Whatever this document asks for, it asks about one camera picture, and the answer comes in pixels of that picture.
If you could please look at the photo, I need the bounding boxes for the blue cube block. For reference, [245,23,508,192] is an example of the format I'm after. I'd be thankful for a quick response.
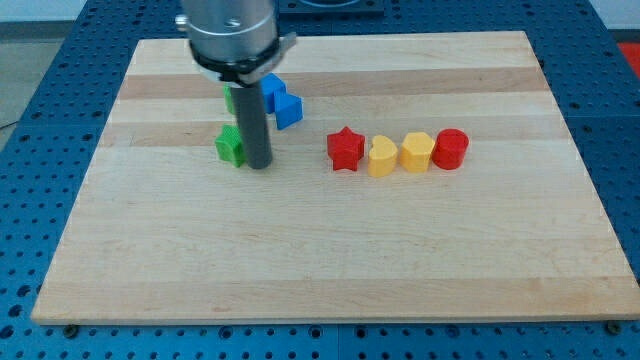
[274,91,303,130]

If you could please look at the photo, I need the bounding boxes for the red star block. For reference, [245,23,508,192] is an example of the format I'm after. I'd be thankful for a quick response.
[327,126,365,171]

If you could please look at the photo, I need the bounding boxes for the yellow heart block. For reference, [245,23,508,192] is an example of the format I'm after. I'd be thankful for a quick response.
[367,135,398,178]

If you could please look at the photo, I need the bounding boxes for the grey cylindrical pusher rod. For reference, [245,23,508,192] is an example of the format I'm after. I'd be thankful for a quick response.
[230,83,272,170]

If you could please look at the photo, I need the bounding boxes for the green star block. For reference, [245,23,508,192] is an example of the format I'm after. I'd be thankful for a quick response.
[215,124,245,167]

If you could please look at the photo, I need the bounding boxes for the yellow hexagon block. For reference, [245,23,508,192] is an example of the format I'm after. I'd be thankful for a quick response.
[399,132,435,173]

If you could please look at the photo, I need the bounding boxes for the blue block behind rod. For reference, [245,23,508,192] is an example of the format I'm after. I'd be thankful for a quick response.
[260,73,287,114]

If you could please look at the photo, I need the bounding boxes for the green block behind rod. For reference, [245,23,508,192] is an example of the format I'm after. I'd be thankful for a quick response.
[222,84,235,115]

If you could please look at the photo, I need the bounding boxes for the red cylinder block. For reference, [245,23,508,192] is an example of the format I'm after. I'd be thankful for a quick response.
[432,128,469,170]

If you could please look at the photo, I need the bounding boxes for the wooden board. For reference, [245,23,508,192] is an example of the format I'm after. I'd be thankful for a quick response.
[31,31,639,325]

